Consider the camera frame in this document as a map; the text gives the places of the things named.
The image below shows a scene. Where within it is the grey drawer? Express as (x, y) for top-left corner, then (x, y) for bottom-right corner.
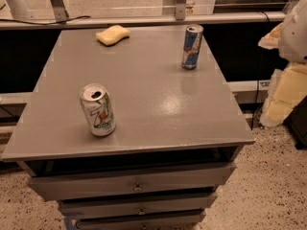
(59, 191), (217, 219)
(77, 210), (204, 230)
(29, 162), (236, 200)

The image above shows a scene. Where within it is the grey metal bracket left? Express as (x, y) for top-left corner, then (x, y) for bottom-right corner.
(50, 0), (69, 23)

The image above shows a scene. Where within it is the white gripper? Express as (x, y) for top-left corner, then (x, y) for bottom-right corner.
(258, 0), (307, 127)

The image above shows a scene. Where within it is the grey drawer cabinet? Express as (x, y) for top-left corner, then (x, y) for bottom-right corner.
(0, 26), (256, 230)

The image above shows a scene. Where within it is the top grey drawer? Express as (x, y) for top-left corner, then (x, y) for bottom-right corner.
(29, 162), (236, 200)

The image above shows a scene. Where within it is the yellow sponge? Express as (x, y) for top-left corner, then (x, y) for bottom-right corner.
(96, 25), (130, 46)

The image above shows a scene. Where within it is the white 7up can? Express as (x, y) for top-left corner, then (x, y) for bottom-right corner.
(80, 83), (115, 136)

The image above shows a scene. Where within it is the grey metal bracket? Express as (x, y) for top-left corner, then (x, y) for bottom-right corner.
(175, 0), (186, 20)
(50, 0), (69, 23)

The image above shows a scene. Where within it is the bottom grey drawer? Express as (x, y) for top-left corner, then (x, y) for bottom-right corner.
(77, 210), (204, 230)

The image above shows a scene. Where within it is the grey metal rail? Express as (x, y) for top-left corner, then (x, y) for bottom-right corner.
(0, 11), (286, 31)

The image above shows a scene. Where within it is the black cable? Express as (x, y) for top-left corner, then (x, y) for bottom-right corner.
(0, 14), (92, 26)

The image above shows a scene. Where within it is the lower grey ledge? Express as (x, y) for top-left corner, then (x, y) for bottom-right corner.
(228, 80), (270, 104)

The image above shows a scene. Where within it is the middle grey drawer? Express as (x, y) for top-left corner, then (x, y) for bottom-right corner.
(59, 191), (217, 219)

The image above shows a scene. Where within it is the white pipe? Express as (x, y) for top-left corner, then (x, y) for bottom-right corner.
(5, 0), (32, 20)

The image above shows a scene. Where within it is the grey metal bracket centre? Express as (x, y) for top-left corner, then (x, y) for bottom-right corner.
(175, 0), (186, 20)

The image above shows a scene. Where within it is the Red Bull can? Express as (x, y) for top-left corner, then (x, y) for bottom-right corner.
(181, 24), (203, 70)

